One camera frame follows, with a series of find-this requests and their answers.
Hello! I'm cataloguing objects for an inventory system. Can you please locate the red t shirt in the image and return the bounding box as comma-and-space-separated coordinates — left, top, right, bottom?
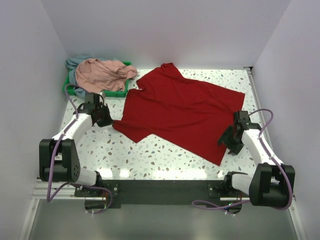
113, 63, 245, 166

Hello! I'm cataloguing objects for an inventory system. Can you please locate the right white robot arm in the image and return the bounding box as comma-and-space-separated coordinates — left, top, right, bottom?
218, 110, 296, 210

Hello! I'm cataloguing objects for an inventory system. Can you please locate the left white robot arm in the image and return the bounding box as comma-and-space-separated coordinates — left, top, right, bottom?
39, 93, 113, 196

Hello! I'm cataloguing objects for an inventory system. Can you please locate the pink t shirt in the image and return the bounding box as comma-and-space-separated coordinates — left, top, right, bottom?
75, 58, 138, 94

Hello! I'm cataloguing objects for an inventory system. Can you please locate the green plastic bin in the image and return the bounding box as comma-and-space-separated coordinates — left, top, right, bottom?
62, 67, 130, 98

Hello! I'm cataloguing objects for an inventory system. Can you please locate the light blue t shirt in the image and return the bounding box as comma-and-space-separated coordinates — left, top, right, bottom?
65, 55, 89, 98

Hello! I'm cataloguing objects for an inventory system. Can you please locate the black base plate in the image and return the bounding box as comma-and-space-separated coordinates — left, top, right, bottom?
74, 180, 249, 213

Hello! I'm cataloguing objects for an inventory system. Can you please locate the aluminium frame rail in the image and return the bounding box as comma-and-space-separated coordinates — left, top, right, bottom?
18, 174, 83, 240

